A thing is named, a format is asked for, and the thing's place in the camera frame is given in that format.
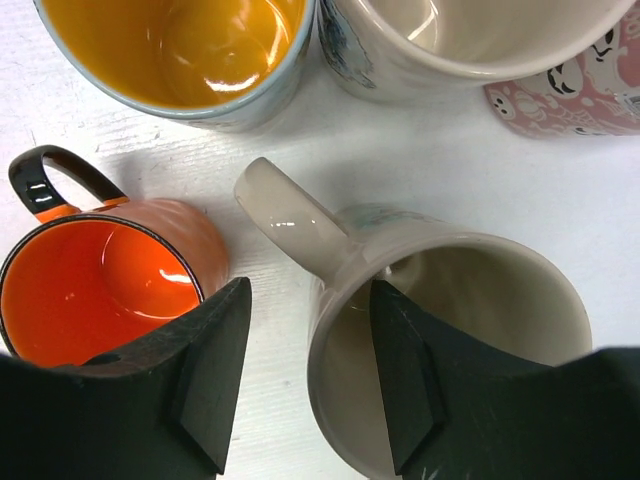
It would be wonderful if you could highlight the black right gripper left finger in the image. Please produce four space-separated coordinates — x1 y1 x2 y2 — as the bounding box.
1 277 252 479

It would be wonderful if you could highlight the blue mug orange interior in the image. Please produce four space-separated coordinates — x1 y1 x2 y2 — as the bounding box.
34 1 316 132

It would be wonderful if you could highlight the cream coral-pattern mug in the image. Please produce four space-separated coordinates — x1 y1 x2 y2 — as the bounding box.
234 158 592 479

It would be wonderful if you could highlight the cream seahorse mug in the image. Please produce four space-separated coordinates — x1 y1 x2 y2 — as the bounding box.
317 0 633 103

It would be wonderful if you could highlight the orange black-handled mug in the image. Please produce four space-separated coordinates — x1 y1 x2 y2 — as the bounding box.
1 145 230 367

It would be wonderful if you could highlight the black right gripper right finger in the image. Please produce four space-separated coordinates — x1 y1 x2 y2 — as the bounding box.
369 280 639 479

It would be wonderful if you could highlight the pink ghost pumpkin mug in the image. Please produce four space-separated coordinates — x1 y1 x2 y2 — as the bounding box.
484 4 640 139

